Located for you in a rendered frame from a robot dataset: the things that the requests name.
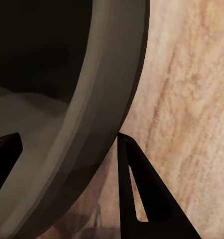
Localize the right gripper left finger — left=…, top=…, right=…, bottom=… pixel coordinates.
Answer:
left=0, top=132, right=22, bottom=189

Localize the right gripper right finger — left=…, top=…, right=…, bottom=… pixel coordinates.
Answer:
left=117, top=132, right=201, bottom=239

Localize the cauldron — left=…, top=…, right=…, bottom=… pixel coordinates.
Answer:
left=0, top=0, right=150, bottom=239

